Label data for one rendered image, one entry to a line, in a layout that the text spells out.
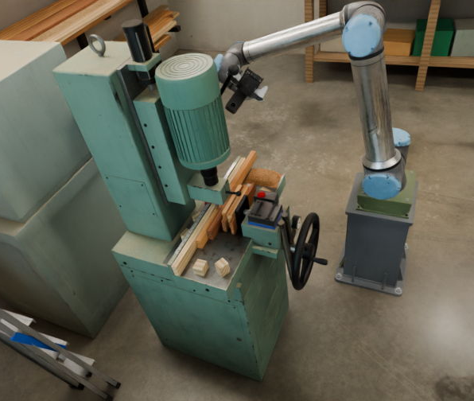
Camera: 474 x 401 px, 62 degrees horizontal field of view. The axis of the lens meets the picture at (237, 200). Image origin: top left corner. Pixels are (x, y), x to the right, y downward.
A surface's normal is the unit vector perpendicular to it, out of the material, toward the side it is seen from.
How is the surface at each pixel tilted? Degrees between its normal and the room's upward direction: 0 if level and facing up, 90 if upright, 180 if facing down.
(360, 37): 83
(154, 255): 0
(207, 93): 90
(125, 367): 0
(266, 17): 90
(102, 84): 90
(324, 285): 0
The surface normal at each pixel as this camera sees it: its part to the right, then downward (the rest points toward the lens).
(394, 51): -0.48, 0.65
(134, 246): -0.14, -0.72
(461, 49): -0.26, 0.69
